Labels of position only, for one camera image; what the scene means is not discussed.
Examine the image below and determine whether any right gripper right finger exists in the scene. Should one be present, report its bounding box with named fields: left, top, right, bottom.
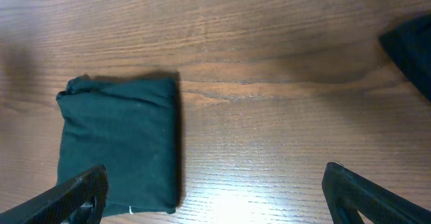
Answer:
left=322, top=162, right=430, bottom=224

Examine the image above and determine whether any dark teal t-shirt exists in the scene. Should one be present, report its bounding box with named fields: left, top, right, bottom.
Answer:
left=56, top=77, right=179, bottom=217

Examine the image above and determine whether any black garment under blue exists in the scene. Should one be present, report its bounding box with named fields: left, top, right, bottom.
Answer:
left=378, top=14, right=430, bottom=99

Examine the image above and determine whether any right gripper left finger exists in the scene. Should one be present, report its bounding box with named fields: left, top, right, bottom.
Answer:
left=1, top=165, right=108, bottom=223

